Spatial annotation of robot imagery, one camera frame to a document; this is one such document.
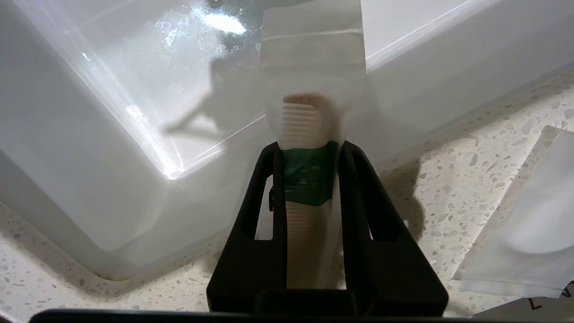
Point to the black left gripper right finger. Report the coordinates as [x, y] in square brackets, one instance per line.
[394, 269]

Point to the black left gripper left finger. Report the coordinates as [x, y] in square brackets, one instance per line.
[251, 269]

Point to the square clear white packet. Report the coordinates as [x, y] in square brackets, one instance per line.
[529, 224]

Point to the comb packet green band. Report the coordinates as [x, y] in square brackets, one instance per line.
[309, 67]

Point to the white ceramic sink basin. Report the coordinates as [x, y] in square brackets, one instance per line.
[89, 134]

